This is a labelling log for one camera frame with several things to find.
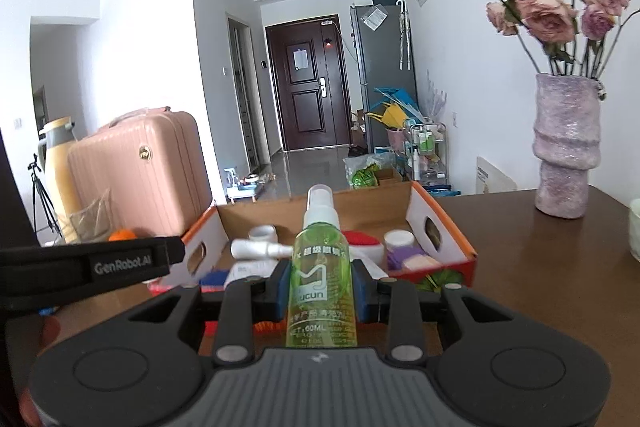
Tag pale pink sponge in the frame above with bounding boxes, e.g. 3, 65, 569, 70
402, 253, 443, 272

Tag grey refrigerator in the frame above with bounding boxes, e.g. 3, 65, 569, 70
350, 0, 420, 152

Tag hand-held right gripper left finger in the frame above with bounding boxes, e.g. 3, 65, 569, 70
127, 259, 292, 365

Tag metal storage cart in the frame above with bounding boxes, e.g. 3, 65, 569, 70
402, 119, 447, 188

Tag paper sheet on refrigerator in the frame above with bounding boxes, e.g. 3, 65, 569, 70
361, 7, 388, 30

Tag yellow thermos jug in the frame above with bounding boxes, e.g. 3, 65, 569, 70
39, 117, 81, 243

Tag pink ribbed suitcase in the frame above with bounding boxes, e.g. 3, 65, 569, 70
67, 107, 213, 243

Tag clear glass cup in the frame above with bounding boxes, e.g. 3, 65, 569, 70
70, 189, 113, 242

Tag black flat panel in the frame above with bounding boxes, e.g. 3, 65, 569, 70
0, 129, 38, 250

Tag green spray bottle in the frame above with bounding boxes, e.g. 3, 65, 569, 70
285, 184, 360, 349

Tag red and orange cardboard box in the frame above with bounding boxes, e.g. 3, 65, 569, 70
147, 181, 477, 295

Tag orange fuzzy object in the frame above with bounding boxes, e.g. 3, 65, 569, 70
252, 319, 288, 335

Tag green tufted object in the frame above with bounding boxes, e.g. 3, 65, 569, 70
417, 268, 463, 293

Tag clear plastic bag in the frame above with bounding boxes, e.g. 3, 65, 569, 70
344, 154, 396, 178

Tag pink textured vase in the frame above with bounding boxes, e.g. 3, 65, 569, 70
531, 73, 601, 219

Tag blue bag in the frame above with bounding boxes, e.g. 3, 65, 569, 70
375, 86, 418, 112

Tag white folded umbrella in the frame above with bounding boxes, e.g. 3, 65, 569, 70
396, 0, 413, 71

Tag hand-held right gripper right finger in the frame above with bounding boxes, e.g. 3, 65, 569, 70
351, 259, 511, 365

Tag white lidded jar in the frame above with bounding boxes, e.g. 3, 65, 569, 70
383, 230, 416, 250

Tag white packet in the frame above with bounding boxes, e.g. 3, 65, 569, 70
227, 261, 276, 283

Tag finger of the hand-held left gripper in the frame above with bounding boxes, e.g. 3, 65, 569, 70
155, 235, 186, 279

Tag white board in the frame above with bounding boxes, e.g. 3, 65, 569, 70
475, 155, 518, 195

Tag red and white lint brush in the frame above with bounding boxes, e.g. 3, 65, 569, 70
341, 229, 386, 264

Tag yellow bag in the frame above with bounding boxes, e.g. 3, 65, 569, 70
366, 102, 406, 128

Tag black tripod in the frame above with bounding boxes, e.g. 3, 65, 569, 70
27, 154, 63, 238

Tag purple dried flowers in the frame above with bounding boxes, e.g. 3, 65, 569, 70
425, 69, 447, 122

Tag purple round scalloped lid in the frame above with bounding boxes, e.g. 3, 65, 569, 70
385, 246, 418, 272

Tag dark brown entrance door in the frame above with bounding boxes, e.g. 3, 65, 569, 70
265, 18, 353, 152

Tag white plastic bottle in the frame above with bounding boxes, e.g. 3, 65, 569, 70
230, 239, 293, 262

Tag person's left hand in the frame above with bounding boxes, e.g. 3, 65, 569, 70
20, 319, 60, 427

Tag small open cardboard box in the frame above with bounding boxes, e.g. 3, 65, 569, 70
372, 168, 403, 186

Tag green plastic bag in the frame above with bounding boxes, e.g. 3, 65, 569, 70
351, 164, 378, 190

